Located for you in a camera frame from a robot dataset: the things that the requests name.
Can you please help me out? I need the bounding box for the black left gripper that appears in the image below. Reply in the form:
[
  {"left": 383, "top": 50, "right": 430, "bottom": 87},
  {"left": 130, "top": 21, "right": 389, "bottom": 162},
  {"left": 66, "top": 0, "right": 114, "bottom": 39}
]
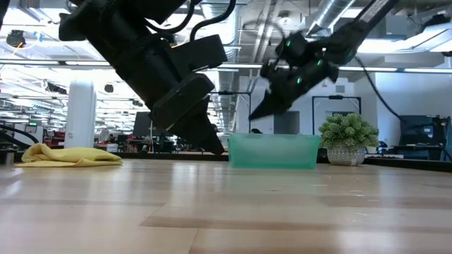
[{"left": 58, "top": 4, "right": 226, "bottom": 156}]

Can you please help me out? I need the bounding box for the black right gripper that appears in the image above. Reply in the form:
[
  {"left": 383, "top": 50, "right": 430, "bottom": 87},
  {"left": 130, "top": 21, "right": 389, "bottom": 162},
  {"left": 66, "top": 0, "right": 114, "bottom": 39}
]
[{"left": 248, "top": 59, "right": 340, "bottom": 121}]

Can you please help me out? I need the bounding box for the teal translucent plastic bin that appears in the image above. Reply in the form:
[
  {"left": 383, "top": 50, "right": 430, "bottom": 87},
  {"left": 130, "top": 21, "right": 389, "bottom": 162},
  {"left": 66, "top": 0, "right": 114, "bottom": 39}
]
[{"left": 227, "top": 133, "right": 322, "bottom": 171}]

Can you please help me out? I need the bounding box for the yellow microfiber towel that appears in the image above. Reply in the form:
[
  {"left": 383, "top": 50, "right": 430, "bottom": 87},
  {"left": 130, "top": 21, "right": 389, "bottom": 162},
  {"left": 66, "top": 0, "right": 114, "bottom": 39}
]
[{"left": 16, "top": 142, "right": 124, "bottom": 168}]

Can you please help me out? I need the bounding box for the grey door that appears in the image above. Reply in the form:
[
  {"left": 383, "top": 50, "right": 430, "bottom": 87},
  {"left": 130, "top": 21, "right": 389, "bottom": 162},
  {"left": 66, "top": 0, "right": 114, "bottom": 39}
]
[{"left": 273, "top": 110, "right": 301, "bottom": 135}]

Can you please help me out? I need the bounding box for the black computer monitor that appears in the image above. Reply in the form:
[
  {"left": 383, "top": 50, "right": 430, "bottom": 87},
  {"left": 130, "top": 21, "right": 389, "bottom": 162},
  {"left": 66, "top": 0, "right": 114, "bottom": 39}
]
[{"left": 132, "top": 111, "right": 153, "bottom": 138}]

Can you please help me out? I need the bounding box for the black keyboard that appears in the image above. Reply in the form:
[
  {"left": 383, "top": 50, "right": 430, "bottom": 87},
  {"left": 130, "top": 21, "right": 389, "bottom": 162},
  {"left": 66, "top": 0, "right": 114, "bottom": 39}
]
[{"left": 0, "top": 150, "right": 452, "bottom": 173}]

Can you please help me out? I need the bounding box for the artificial plant in patterned pot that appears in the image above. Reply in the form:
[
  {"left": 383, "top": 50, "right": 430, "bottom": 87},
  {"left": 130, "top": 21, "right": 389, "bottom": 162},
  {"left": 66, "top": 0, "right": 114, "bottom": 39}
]
[{"left": 315, "top": 111, "right": 381, "bottom": 167}]

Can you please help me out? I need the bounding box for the white building pillar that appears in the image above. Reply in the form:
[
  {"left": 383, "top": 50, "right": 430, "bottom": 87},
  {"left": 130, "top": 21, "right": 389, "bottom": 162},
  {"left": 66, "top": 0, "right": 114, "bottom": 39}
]
[{"left": 64, "top": 80, "right": 97, "bottom": 149}]

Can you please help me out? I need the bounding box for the red tool cabinet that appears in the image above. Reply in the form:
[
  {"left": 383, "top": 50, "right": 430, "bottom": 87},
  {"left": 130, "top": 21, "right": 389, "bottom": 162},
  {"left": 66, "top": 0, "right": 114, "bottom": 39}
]
[{"left": 44, "top": 129, "right": 66, "bottom": 148}]

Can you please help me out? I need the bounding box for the dark desk monitor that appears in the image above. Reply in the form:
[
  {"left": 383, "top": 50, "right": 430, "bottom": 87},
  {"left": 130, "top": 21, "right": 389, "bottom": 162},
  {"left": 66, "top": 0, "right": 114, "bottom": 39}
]
[{"left": 399, "top": 114, "right": 446, "bottom": 146}]

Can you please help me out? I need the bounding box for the corrugated silver duct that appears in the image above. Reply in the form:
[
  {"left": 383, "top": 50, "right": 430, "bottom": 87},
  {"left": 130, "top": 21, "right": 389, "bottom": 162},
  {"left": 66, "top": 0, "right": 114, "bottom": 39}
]
[{"left": 201, "top": 3, "right": 242, "bottom": 133}]

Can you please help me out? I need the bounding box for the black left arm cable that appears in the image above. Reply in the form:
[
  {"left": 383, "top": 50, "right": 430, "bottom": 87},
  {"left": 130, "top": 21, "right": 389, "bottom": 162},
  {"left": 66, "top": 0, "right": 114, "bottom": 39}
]
[{"left": 189, "top": 0, "right": 237, "bottom": 42}]

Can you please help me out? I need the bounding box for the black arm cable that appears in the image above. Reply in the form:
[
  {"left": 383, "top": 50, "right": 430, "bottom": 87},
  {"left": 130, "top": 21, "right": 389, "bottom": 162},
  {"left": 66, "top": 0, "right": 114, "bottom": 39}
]
[
  {"left": 189, "top": 0, "right": 237, "bottom": 42},
  {"left": 354, "top": 55, "right": 452, "bottom": 162}
]

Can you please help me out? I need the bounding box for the slanted silver ventilation duct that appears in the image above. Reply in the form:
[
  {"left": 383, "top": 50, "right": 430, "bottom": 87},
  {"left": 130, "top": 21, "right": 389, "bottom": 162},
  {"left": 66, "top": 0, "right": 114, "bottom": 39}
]
[{"left": 305, "top": 0, "right": 357, "bottom": 36}]

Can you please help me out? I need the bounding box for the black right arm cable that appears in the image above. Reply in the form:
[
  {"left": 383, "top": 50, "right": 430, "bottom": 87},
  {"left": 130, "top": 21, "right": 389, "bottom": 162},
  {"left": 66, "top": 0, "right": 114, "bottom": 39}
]
[{"left": 354, "top": 55, "right": 452, "bottom": 162}]

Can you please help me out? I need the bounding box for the long ceiling light rail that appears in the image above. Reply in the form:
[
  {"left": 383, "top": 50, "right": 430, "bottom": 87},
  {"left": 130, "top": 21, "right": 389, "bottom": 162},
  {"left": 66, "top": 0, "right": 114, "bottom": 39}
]
[{"left": 0, "top": 59, "right": 452, "bottom": 73}]

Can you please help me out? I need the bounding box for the black ceiling cable reel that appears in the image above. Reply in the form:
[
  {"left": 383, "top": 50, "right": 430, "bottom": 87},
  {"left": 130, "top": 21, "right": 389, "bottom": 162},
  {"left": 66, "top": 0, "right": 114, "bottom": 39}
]
[{"left": 6, "top": 29, "right": 26, "bottom": 49}]

